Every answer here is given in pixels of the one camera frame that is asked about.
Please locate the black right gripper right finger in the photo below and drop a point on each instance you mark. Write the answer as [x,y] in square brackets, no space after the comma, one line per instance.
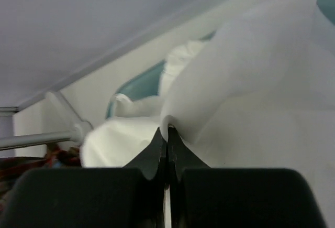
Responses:
[180,157]

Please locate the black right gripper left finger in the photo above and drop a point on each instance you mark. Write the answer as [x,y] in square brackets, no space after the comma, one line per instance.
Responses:
[149,160]

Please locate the teal plastic tub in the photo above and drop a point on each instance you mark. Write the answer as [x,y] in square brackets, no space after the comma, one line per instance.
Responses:
[147,83]

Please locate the red plaid shirt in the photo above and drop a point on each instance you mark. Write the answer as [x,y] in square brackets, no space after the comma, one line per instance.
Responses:
[14,167]

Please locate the white shirt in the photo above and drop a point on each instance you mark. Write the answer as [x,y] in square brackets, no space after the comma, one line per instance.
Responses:
[260,93]

